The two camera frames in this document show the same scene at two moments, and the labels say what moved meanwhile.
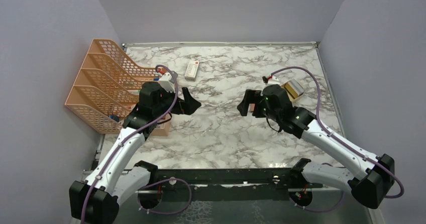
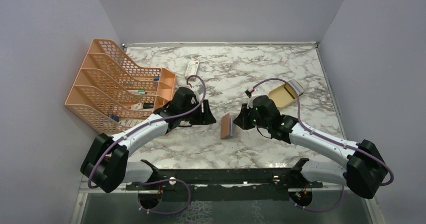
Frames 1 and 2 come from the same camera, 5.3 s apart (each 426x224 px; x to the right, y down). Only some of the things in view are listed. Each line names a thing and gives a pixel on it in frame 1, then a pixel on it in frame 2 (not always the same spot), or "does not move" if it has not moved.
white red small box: x=192 y=70 does not move
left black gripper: x=189 y=104 -> x=206 y=117
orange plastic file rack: x=107 y=89 does not move
